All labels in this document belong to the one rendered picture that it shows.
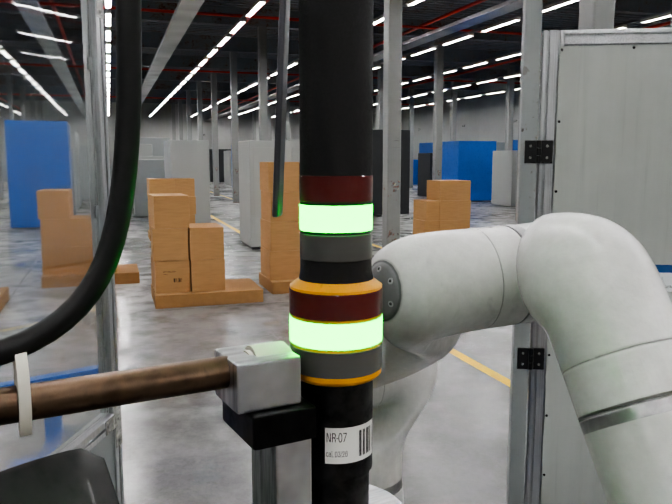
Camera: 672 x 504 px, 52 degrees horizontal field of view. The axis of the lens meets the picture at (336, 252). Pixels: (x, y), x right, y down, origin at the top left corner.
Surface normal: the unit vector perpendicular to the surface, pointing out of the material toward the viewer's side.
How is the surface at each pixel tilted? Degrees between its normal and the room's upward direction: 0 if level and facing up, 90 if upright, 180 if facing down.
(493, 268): 67
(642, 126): 90
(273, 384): 90
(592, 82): 90
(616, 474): 89
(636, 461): 78
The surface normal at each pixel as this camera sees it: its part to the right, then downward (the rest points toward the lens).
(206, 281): 0.33, 0.13
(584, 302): -0.61, -0.17
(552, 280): -0.87, -0.11
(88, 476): 0.56, -0.66
